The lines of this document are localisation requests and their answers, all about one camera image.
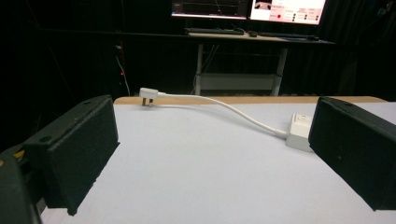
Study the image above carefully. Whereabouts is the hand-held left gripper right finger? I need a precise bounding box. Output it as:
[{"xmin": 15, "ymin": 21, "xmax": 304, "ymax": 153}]
[{"xmin": 308, "ymin": 95, "xmax": 396, "ymax": 212}]

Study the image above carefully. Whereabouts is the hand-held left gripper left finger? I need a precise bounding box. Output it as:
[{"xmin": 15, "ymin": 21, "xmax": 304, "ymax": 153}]
[{"xmin": 21, "ymin": 94, "xmax": 120, "ymax": 217}]

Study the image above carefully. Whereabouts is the white power strip with cable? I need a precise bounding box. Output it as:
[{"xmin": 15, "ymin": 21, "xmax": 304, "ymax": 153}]
[{"xmin": 138, "ymin": 87, "xmax": 315, "ymax": 154}]

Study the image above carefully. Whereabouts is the black keyboard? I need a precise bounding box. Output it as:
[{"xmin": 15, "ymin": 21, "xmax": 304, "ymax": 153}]
[
  {"xmin": 183, "ymin": 27, "xmax": 246, "ymax": 36},
  {"xmin": 257, "ymin": 31, "xmax": 321, "ymax": 42}
]

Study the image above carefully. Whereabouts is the white-legged desk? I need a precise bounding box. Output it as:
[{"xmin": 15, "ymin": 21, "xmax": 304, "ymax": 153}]
[{"xmin": 186, "ymin": 31, "xmax": 335, "ymax": 97}]

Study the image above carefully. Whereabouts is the bright computer monitor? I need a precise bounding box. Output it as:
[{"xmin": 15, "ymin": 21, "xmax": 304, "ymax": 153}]
[{"xmin": 249, "ymin": 0, "xmax": 327, "ymax": 26}]

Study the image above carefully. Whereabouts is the dark computer monitor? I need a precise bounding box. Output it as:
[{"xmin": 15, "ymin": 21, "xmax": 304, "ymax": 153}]
[{"xmin": 170, "ymin": 0, "xmax": 250, "ymax": 21}]

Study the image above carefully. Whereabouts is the hanging white cable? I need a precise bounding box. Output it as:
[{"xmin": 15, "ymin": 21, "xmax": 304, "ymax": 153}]
[{"xmin": 115, "ymin": 45, "xmax": 132, "ymax": 97}]

